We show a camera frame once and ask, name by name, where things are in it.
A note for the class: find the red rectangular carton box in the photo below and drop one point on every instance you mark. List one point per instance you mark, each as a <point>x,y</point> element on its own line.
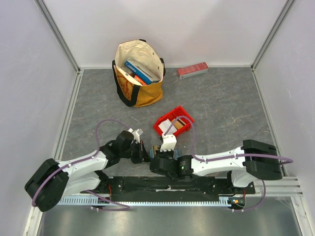
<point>192,70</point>

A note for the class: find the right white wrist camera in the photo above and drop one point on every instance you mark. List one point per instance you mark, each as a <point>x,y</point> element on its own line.
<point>168,142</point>

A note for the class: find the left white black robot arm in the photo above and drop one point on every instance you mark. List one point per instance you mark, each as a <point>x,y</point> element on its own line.
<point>54,180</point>

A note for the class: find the yellow canvas tote bag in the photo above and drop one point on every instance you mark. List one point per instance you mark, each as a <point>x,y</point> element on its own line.
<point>131,92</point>

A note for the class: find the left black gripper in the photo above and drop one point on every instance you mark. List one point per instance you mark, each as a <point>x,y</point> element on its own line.
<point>142,155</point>

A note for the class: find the grey slotted cable duct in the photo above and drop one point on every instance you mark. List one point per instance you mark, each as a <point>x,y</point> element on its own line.
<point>89,200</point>

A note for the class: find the white cards stack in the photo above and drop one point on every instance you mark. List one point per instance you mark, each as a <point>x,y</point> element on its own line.
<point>165,125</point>

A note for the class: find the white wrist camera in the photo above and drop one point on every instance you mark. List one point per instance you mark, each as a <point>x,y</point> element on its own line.
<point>136,134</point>
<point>168,142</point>

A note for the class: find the red plastic bin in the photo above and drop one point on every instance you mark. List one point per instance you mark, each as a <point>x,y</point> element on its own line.
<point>173,114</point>

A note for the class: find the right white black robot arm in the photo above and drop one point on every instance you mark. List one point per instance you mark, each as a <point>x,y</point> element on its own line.
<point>251,161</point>

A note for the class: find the brown striped card in bin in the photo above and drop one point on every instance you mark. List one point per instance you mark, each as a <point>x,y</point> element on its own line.
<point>179,124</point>

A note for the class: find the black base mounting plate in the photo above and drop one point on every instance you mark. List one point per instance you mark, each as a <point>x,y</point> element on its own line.
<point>211,185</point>

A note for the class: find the blue leather card holder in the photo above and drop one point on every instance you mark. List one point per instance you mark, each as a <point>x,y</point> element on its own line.
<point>177,154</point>

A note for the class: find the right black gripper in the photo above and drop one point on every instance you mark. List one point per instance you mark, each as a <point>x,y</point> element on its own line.
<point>158,164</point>

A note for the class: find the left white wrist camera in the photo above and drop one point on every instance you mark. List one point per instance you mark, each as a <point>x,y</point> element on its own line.
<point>136,134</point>

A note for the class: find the blue book in bag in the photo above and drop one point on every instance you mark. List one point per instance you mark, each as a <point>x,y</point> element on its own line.
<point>139,70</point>

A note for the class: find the orange book in bag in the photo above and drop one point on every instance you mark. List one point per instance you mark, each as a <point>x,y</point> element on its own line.
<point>139,80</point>

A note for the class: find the gold brown credit card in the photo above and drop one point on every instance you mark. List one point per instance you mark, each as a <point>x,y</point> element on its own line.
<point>155,150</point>

